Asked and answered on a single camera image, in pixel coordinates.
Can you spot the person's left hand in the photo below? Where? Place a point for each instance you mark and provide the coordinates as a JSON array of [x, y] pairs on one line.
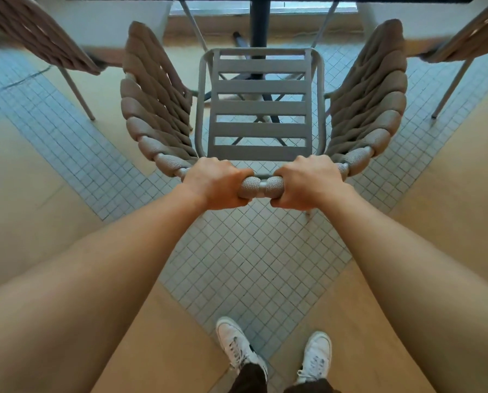
[[213, 182]]

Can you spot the person's right hand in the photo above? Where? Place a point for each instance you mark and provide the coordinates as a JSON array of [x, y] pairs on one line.
[[309, 182]]

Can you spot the person's left thumb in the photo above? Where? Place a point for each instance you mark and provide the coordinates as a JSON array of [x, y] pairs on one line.
[[240, 199]]

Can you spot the person's right thumb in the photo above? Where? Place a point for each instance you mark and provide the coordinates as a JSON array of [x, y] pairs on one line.
[[283, 200]]

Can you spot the person's right forearm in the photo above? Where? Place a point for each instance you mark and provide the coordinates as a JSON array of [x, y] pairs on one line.
[[412, 282]]

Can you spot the person's left forearm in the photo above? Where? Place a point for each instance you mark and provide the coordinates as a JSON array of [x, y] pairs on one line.
[[88, 290]]

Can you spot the white left sneaker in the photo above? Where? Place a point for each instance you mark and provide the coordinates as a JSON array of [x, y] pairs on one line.
[[236, 343]]

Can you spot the white sneaker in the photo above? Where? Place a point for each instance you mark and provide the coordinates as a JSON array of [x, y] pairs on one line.
[[236, 343], [315, 356]]

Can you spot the white right sneaker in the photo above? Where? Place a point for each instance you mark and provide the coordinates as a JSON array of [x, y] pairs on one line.
[[315, 356]]

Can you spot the dark trousers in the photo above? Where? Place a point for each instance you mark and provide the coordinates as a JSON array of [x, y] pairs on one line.
[[250, 380]]

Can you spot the black pedestal table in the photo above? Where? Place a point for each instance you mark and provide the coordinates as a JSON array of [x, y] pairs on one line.
[[261, 24]]

